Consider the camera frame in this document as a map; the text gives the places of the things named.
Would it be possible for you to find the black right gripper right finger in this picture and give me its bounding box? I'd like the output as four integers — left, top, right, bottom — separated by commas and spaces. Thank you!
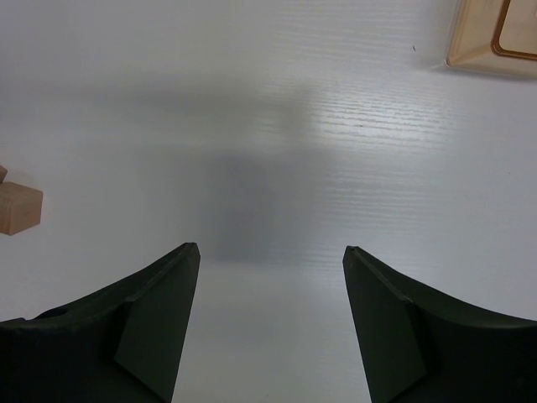
343, 246, 536, 402

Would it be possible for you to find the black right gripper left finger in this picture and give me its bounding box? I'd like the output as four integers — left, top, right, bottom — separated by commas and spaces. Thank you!
1, 243, 200, 402

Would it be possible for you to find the amber transparent plastic bin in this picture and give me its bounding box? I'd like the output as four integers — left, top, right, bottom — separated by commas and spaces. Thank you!
446, 0, 536, 79

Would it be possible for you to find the wide wooden block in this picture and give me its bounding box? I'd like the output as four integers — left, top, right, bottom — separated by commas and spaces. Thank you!
0, 166, 8, 183

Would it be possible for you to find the small wooden cube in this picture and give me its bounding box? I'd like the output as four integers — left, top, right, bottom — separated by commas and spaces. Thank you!
1, 182, 44, 236

